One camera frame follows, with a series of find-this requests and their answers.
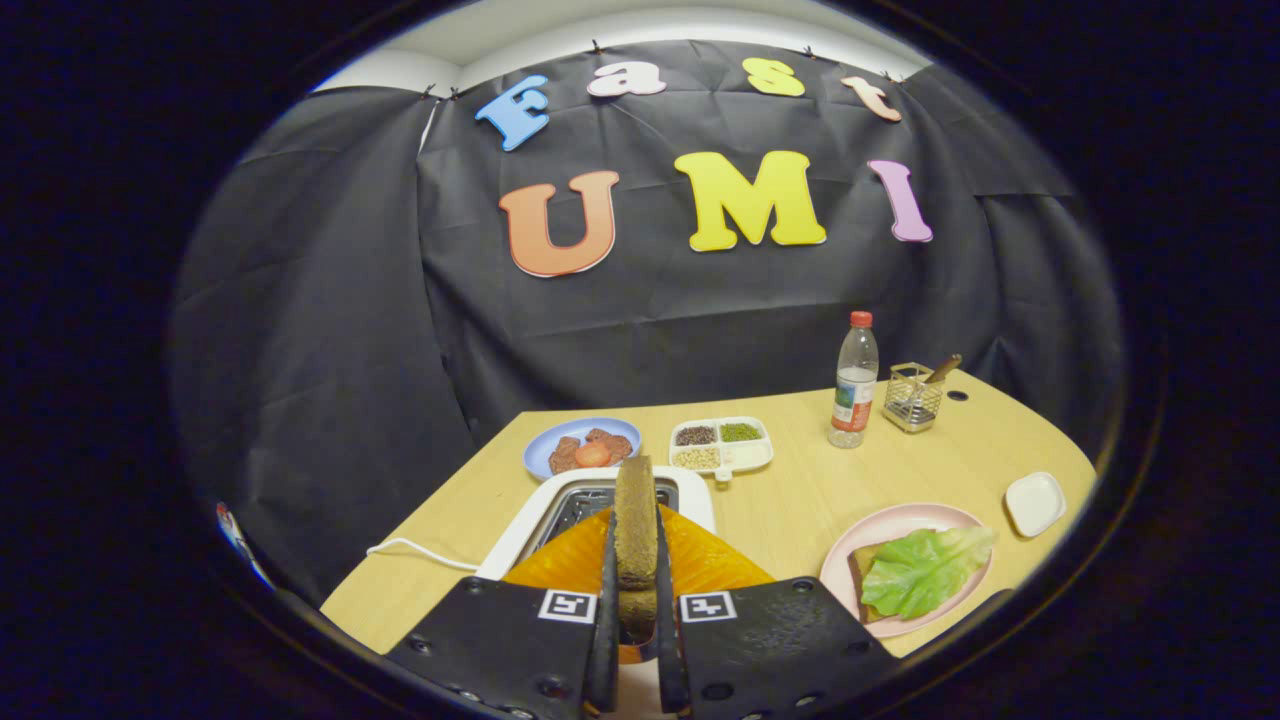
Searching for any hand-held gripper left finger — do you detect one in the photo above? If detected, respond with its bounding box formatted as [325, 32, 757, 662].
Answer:
[388, 506, 620, 719]

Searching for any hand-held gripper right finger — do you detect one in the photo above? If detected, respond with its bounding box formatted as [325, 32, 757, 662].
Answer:
[655, 504, 897, 719]

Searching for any green lettuce leaf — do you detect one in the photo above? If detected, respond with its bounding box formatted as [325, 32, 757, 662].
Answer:
[862, 526, 998, 619]

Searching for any brown toast slice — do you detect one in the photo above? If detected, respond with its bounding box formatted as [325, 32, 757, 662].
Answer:
[850, 545, 886, 623]
[613, 455, 660, 643]

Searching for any white toaster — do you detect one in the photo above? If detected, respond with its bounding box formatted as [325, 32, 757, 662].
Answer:
[478, 465, 716, 581]

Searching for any pink plate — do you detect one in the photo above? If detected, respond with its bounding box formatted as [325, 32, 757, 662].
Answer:
[820, 503, 993, 639]

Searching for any white divided condiment tray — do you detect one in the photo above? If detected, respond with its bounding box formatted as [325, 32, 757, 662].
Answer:
[668, 416, 774, 483]

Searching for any blue plate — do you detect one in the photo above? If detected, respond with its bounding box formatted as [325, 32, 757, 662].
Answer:
[523, 417, 642, 479]

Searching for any clear bottle with red cap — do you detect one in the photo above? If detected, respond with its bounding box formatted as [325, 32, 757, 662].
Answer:
[828, 311, 880, 449]

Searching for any small white square plate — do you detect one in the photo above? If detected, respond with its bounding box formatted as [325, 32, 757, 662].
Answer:
[1005, 472, 1067, 538]

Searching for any black backdrop cloth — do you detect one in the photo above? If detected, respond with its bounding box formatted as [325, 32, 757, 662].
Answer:
[170, 40, 1126, 606]

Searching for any white toaster power cable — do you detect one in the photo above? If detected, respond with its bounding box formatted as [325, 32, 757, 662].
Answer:
[367, 538, 481, 573]

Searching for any metal wire utensil basket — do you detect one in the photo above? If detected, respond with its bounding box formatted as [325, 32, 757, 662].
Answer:
[882, 362, 946, 433]

